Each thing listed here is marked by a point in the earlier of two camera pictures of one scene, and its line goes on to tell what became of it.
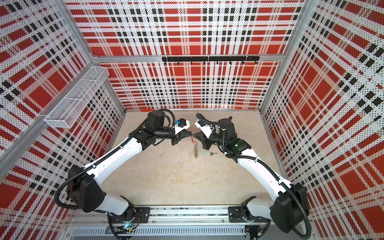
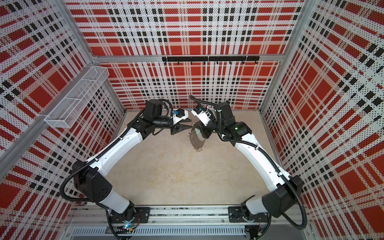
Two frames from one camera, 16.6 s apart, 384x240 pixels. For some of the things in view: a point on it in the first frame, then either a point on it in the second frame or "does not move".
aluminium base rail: (168, 223) does not move
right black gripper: (200, 136) -> (203, 130)
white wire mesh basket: (64, 114) does not move
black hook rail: (210, 58) does not move
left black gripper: (180, 137) -> (178, 128)
